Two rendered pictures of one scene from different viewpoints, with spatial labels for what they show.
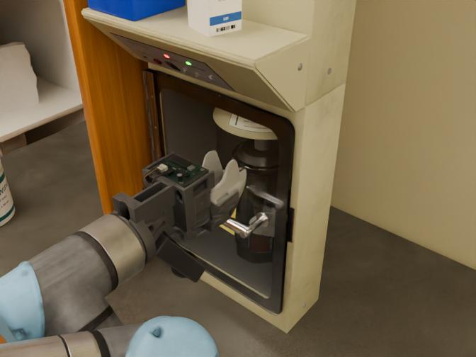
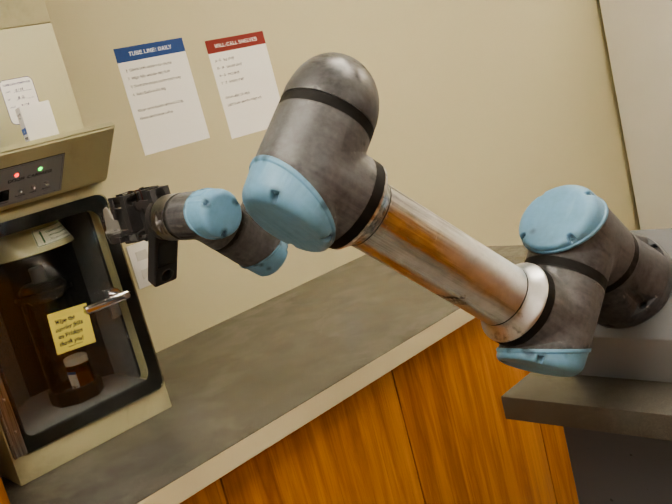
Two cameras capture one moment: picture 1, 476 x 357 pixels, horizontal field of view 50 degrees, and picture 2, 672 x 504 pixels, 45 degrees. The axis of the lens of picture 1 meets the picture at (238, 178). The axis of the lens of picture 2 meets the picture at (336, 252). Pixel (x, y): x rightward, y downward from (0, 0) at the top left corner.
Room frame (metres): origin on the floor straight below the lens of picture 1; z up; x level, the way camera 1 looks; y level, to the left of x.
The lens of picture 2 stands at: (-0.02, 1.37, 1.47)
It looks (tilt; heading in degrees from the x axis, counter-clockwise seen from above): 11 degrees down; 279
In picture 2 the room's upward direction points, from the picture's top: 15 degrees counter-clockwise
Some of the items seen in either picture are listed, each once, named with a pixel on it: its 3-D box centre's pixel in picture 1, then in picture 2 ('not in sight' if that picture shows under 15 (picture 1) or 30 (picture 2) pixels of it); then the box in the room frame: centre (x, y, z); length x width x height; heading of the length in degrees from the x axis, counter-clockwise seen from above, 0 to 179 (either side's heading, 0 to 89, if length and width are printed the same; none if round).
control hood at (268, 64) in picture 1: (189, 57); (25, 173); (0.68, 0.07, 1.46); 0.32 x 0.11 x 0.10; 50
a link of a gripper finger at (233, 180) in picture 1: (231, 178); not in sight; (0.55, 0.01, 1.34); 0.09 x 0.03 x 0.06; 141
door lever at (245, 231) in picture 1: (236, 217); (104, 301); (0.65, 0.00, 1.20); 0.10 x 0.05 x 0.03; 49
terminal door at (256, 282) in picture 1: (216, 197); (62, 320); (0.72, 0.04, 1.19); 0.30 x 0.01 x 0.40; 49
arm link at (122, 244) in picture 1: (110, 248); (174, 217); (0.42, 0.14, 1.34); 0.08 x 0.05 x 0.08; 51
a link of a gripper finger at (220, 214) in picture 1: (211, 210); not in sight; (0.52, 0.03, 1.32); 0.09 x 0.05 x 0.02; 141
